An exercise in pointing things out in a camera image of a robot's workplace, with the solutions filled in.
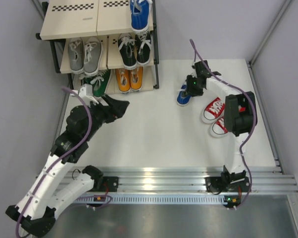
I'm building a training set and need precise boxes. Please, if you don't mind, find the orange sneaker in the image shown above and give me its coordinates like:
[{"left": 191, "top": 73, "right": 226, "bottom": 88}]
[
  {"left": 130, "top": 66, "right": 143, "bottom": 91},
  {"left": 115, "top": 68, "right": 131, "bottom": 94}
]

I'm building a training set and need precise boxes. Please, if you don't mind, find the grey slotted cable duct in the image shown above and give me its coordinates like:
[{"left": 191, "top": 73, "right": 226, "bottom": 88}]
[{"left": 73, "top": 193, "right": 230, "bottom": 205}]

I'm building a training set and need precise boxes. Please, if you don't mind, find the aluminium mounting rail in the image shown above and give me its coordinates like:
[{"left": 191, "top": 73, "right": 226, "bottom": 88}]
[{"left": 31, "top": 166, "right": 298, "bottom": 196}]

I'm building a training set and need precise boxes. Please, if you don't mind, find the blue sneaker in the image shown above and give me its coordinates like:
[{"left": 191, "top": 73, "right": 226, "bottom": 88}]
[
  {"left": 176, "top": 82, "right": 192, "bottom": 106},
  {"left": 129, "top": 0, "right": 153, "bottom": 34}
]

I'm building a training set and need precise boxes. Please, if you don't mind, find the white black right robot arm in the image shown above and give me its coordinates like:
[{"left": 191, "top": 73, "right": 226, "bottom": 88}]
[{"left": 186, "top": 60, "right": 257, "bottom": 195}]

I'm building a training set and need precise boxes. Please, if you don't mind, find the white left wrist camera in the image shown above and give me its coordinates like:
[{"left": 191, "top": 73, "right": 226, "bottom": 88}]
[{"left": 73, "top": 84, "right": 99, "bottom": 105}]

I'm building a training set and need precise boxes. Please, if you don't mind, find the green sneaker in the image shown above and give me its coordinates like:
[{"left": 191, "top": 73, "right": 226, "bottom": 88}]
[
  {"left": 91, "top": 69, "right": 112, "bottom": 97},
  {"left": 78, "top": 73, "right": 90, "bottom": 84}
]

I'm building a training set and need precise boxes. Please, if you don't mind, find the beige black shoe shelf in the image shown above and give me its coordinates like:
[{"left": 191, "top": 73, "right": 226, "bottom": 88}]
[{"left": 35, "top": 0, "right": 160, "bottom": 97}]

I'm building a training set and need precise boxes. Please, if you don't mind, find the grey sneaker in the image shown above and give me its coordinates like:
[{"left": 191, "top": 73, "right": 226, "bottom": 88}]
[
  {"left": 83, "top": 37, "right": 103, "bottom": 76},
  {"left": 68, "top": 38, "right": 84, "bottom": 74}
]

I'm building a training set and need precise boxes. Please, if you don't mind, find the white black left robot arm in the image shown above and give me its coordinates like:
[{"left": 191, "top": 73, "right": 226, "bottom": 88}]
[{"left": 5, "top": 95, "right": 130, "bottom": 238}]

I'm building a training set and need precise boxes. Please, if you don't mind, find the black sneaker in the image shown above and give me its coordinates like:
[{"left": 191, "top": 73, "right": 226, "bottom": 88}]
[
  {"left": 135, "top": 32, "right": 152, "bottom": 66},
  {"left": 117, "top": 33, "right": 137, "bottom": 70}
]

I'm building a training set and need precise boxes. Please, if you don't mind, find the red sneaker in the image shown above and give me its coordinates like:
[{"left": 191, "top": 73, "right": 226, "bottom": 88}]
[
  {"left": 209, "top": 117, "right": 228, "bottom": 138},
  {"left": 201, "top": 97, "right": 225, "bottom": 124}
]

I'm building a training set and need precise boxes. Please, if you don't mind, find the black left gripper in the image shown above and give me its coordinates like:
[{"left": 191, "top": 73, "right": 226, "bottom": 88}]
[{"left": 83, "top": 93, "right": 130, "bottom": 141}]

